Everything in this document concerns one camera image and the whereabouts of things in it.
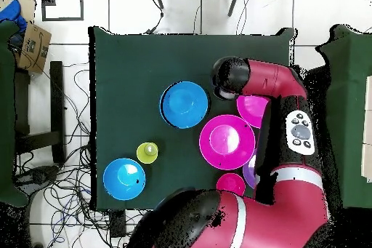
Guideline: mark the large blue bowl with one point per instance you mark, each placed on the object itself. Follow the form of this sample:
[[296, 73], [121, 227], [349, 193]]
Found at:
[[124, 179], [183, 105]]

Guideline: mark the large pink bowl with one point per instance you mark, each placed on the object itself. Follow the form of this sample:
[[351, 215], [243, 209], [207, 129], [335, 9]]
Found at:
[[227, 142], [251, 109]]

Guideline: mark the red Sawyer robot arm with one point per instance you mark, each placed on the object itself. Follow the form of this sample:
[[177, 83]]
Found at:
[[276, 216]]

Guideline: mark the yellow cup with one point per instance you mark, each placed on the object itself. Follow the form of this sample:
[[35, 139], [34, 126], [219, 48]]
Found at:
[[147, 153]]

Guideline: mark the small crimson bowl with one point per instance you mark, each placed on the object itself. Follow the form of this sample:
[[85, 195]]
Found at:
[[230, 183]]

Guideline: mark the purple bowl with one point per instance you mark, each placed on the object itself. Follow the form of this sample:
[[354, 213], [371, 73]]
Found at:
[[249, 172]]

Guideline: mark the dark green table cloth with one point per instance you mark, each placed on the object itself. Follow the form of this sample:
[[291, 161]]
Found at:
[[130, 64]]

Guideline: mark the black box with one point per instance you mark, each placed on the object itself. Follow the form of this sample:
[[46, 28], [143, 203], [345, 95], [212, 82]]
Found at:
[[117, 224]]

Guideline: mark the green covered side table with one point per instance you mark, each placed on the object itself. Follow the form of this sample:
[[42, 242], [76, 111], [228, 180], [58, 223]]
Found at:
[[348, 99], [7, 114]]

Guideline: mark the printed cardboard box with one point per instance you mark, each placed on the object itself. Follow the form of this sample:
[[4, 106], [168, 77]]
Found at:
[[33, 53]]

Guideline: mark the plain cardboard box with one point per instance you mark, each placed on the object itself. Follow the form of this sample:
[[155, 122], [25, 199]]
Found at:
[[29, 6]]

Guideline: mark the blue cloth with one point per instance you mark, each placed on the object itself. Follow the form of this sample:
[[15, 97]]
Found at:
[[13, 12]]

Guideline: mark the black bench frame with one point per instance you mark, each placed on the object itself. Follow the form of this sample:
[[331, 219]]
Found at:
[[56, 99]]

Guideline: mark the black pedestal foot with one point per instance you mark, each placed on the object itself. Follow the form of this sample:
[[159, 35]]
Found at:
[[37, 176]]

